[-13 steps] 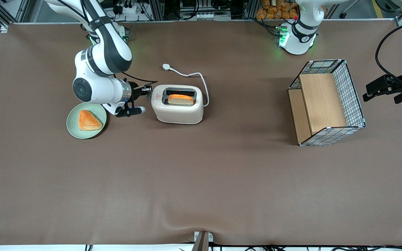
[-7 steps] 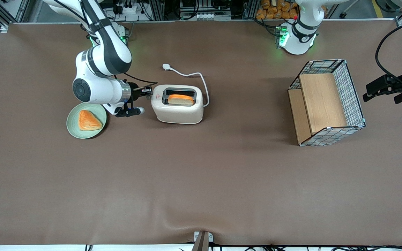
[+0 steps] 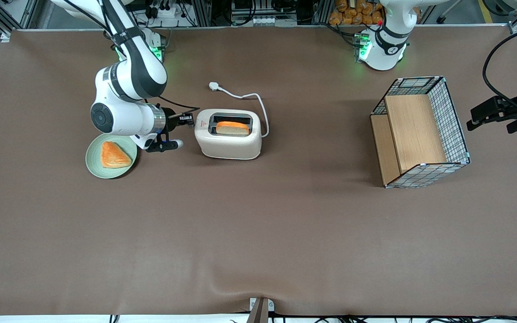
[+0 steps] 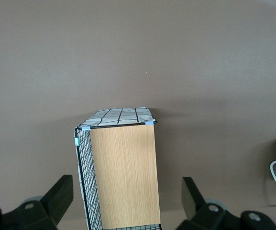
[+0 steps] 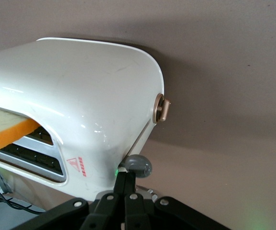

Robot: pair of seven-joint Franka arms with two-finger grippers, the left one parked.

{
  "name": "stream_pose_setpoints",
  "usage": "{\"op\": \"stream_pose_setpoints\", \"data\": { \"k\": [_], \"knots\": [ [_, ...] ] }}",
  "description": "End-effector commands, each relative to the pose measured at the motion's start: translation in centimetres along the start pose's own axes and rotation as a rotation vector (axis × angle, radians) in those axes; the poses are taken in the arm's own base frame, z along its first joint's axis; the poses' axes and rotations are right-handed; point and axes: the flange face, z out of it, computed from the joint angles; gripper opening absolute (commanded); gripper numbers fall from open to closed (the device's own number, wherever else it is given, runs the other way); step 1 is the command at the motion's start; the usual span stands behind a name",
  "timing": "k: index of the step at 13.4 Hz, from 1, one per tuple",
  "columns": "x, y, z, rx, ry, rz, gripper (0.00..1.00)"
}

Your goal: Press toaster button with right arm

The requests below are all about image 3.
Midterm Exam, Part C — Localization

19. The orange triangular pastry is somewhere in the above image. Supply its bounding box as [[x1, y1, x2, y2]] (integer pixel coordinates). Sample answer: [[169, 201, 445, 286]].
[[101, 141, 132, 169]]

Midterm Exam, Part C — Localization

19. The pale green round plate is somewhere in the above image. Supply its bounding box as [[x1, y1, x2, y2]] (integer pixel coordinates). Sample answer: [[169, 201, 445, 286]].
[[85, 134, 138, 179]]

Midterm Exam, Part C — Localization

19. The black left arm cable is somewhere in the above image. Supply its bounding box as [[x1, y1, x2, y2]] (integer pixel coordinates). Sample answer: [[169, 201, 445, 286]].
[[482, 23, 517, 113]]

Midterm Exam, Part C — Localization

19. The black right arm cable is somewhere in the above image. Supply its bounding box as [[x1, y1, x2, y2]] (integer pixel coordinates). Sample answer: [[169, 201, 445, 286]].
[[157, 95, 201, 118]]

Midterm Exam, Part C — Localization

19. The wire basket with wooden shelf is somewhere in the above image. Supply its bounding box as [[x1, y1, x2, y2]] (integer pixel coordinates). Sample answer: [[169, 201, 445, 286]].
[[370, 76, 471, 189]]

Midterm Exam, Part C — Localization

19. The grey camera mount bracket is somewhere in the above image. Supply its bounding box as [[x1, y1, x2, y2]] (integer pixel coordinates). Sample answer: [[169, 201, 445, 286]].
[[246, 297, 275, 323]]

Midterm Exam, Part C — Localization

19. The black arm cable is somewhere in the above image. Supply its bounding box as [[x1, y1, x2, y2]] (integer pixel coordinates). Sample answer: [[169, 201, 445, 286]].
[[157, 95, 201, 118], [482, 23, 517, 113]]

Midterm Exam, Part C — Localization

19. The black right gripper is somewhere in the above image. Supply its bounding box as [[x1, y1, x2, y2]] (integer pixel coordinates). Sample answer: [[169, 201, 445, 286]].
[[164, 107, 195, 136]]

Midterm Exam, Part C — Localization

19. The bag of bread rolls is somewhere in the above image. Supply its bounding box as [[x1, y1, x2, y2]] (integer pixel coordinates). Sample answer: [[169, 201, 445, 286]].
[[329, 0, 385, 26]]

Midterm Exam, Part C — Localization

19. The toast bread slice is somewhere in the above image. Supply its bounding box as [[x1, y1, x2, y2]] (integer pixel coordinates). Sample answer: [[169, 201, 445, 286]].
[[215, 121, 250, 136]]

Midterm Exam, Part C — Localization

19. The white two-slot toaster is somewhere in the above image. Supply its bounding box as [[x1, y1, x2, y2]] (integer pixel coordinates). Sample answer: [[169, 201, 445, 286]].
[[194, 109, 263, 161]]

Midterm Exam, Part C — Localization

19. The white toaster power cord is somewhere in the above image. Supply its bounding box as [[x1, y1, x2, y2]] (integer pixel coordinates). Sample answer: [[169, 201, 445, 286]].
[[208, 81, 270, 138]]

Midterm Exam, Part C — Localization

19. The white power strip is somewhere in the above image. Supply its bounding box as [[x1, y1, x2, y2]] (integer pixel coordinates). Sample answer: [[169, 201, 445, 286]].
[[145, 0, 184, 19]]

